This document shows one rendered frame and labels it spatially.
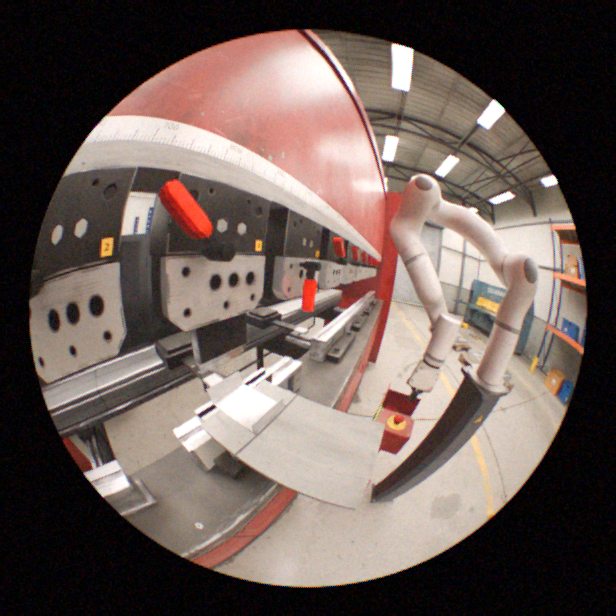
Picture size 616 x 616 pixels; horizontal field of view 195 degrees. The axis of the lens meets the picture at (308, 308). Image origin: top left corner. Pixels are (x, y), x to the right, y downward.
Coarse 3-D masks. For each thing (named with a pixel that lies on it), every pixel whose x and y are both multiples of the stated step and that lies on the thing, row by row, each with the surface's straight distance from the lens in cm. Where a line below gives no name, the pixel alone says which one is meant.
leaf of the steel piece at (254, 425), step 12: (228, 396) 37; (240, 396) 37; (252, 396) 36; (264, 396) 36; (228, 408) 34; (240, 408) 34; (252, 408) 34; (264, 408) 34; (276, 408) 33; (240, 420) 32; (252, 420) 32; (264, 420) 31; (252, 432) 31
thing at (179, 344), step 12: (168, 336) 55; (180, 336) 54; (156, 348) 55; (168, 348) 49; (180, 348) 49; (192, 348) 50; (168, 360) 48; (180, 360) 49; (192, 360) 48; (204, 372) 43
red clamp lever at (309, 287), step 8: (304, 264) 34; (312, 264) 34; (320, 264) 34; (312, 272) 34; (304, 280) 35; (312, 280) 34; (304, 288) 35; (312, 288) 34; (304, 296) 35; (312, 296) 34; (304, 304) 35; (312, 304) 35
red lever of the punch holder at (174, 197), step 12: (168, 192) 15; (180, 192) 15; (168, 204) 16; (180, 204) 15; (192, 204) 16; (180, 216) 16; (192, 216) 16; (204, 216) 16; (192, 228) 16; (204, 228) 16; (204, 240) 17; (216, 240) 17; (204, 252) 20; (216, 252) 17; (228, 252) 17
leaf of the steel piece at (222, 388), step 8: (232, 376) 38; (240, 376) 39; (216, 384) 36; (224, 384) 37; (232, 384) 38; (240, 384) 39; (208, 392) 35; (216, 392) 36; (224, 392) 37; (216, 400) 36
